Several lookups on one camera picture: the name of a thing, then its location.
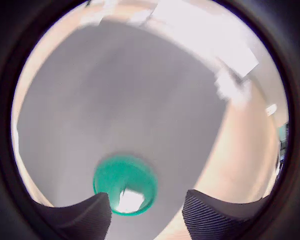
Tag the small white plastic terminal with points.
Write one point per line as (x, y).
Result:
(131, 201)

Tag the long white tape piece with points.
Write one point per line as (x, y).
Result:
(227, 86)

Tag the dark grey mat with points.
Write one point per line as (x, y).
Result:
(110, 100)

